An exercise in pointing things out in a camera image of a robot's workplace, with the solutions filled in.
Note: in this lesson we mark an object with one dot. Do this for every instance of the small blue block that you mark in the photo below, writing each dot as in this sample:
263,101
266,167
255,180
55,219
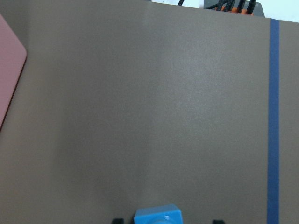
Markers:
166,214

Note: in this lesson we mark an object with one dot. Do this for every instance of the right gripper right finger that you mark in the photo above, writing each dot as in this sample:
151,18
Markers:
217,221

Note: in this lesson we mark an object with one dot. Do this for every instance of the pink plastic box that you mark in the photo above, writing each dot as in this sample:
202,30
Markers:
12,59

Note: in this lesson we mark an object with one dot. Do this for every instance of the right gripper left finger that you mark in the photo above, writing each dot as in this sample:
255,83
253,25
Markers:
118,221

